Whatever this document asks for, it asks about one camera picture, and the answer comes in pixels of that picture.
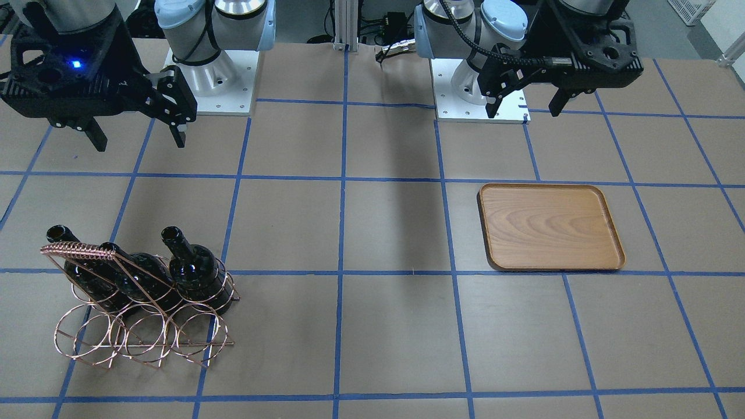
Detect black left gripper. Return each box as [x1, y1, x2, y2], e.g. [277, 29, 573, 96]
[477, 6, 644, 119]

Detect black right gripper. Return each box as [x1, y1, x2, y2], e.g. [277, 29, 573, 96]
[2, 12, 197, 153]

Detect dark wine bottle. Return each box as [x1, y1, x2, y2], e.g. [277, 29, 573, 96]
[161, 226, 233, 315]
[64, 259, 139, 319]
[100, 242, 183, 313]

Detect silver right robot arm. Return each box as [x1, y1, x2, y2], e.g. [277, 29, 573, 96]
[2, 1, 276, 152]

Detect wooden tray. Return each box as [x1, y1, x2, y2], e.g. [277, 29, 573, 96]
[477, 183, 626, 271]

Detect white plastic crate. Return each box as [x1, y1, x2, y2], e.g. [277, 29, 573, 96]
[667, 0, 716, 27]

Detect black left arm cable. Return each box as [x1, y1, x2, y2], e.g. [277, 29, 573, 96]
[438, 0, 577, 69]

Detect copper wire wine rack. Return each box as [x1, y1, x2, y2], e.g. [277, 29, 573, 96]
[40, 243, 240, 369]

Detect aluminium frame post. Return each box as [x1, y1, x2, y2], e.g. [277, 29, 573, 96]
[332, 0, 361, 54]

